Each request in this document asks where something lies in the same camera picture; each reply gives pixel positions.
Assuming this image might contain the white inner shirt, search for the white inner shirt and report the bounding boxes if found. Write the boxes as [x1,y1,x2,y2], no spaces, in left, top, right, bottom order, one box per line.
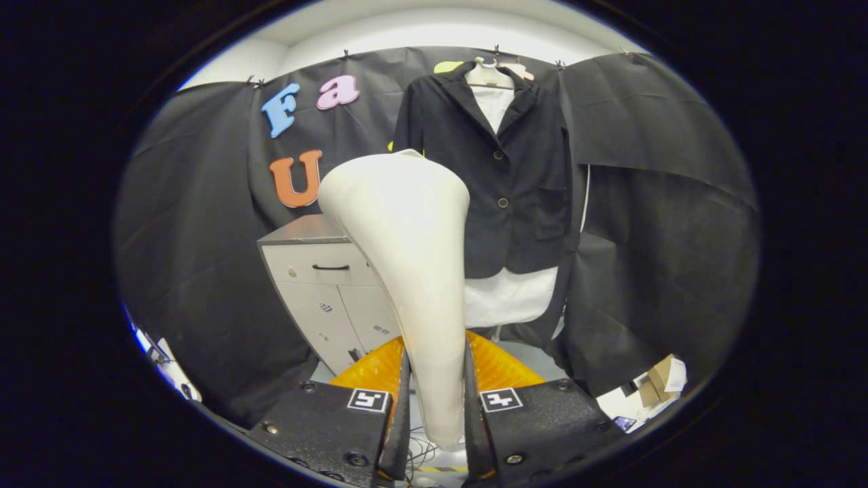
[463,85,560,329]

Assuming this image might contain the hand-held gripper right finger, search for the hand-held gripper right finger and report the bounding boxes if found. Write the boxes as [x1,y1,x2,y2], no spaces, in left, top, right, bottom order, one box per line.
[463,332,628,487]

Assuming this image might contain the black jacket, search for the black jacket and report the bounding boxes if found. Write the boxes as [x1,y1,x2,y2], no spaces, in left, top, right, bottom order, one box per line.
[392,61,574,280]

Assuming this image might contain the white garment steamer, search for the white garment steamer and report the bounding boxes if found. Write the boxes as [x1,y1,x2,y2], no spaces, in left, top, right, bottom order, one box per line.
[317,149,472,449]

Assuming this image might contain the black floor cables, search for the black floor cables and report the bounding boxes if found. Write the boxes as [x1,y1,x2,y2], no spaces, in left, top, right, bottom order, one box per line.
[406,427,441,487]

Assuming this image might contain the black backdrop cloth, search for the black backdrop cloth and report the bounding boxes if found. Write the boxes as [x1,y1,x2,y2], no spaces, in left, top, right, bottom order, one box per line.
[114,46,760,431]

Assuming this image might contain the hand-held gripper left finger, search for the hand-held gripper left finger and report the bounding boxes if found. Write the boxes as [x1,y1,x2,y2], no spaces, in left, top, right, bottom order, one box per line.
[248,332,412,487]

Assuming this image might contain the grey drawer cabinet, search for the grey drawer cabinet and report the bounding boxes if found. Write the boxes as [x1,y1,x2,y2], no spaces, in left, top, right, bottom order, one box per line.
[256,214,404,377]

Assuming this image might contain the thin white cable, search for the thin white cable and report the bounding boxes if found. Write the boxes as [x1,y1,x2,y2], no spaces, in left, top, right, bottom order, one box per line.
[580,164,592,235]

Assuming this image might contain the white papers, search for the white papers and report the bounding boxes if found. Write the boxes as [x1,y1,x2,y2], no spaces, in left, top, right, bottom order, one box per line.
[132,325,203,402]

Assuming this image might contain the white clothes hanger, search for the white clothes hanger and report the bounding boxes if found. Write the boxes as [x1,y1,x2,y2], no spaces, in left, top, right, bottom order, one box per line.
[465,56,516,90]

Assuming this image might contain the cardboard box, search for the cardboard box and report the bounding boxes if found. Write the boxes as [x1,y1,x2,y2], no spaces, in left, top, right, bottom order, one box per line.
[637,354,687,407]

